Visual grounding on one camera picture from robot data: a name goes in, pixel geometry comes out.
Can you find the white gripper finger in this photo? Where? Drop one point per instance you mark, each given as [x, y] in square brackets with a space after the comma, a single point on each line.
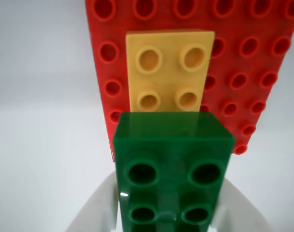
[101, 207]
[234, 212]

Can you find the yellow lego brick wall print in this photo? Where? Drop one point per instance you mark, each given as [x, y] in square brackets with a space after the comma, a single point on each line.
[170, 79]

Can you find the green lego brick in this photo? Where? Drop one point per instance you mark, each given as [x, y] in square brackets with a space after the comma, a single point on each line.
[173, 149]

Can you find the red lego baseplate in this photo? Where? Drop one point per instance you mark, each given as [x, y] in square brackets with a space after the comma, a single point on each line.
[234, 60]

